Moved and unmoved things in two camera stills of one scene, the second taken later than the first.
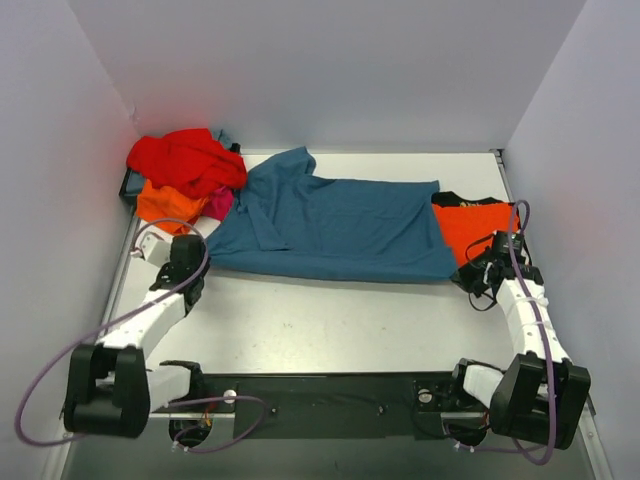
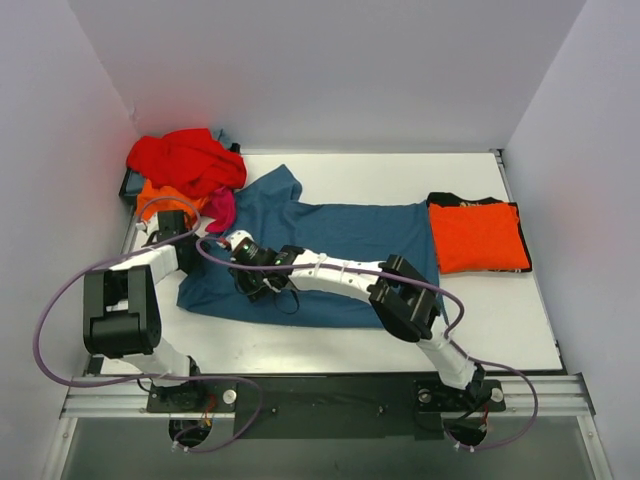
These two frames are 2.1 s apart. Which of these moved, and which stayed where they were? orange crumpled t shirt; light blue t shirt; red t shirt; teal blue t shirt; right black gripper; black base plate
Moved: right black gripper; teal blue t shirt
Stayed: black base plate; red t shirt; orange crumpled t shirt; light blue t shirt
